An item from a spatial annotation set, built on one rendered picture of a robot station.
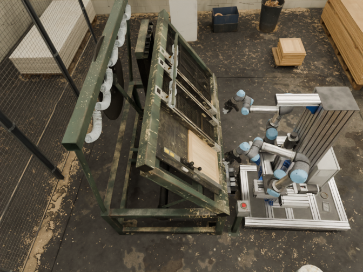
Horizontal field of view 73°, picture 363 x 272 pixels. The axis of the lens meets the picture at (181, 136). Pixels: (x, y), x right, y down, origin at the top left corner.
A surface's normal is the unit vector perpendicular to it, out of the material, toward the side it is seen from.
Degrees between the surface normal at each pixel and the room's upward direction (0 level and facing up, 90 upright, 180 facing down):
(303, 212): 0
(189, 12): 90
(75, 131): 0
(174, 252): 0
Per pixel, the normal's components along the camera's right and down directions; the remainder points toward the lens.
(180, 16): -0.06, 0.81
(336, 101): -0.06, -0.59
